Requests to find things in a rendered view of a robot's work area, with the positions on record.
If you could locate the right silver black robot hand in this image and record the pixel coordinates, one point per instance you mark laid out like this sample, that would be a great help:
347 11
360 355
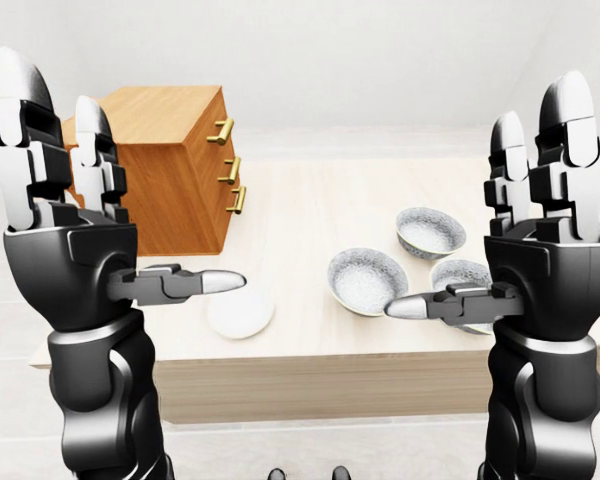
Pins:
550 280

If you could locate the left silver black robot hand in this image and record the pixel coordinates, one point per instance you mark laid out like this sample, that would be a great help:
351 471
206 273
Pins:
70 270

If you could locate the left silver black robot arm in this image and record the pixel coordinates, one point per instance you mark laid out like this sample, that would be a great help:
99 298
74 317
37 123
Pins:
105 405

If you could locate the right silver black robot arm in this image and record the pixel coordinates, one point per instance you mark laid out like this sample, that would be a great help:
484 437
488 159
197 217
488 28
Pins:
545 410

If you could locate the grey patterned bowl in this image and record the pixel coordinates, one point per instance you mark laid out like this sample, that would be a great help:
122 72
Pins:
455 274
431 234
362 282

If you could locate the wooden cabinet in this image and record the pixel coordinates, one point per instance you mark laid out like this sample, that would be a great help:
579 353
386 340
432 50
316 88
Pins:
172 175

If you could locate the wooden cabinet drawer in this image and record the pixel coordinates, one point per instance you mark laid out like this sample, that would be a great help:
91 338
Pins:
214 175
215 220
207 116

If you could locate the white plate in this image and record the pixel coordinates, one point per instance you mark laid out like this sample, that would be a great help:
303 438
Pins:
241 312

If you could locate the small dark shape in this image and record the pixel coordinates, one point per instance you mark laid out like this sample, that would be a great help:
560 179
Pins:
340 473
277 473

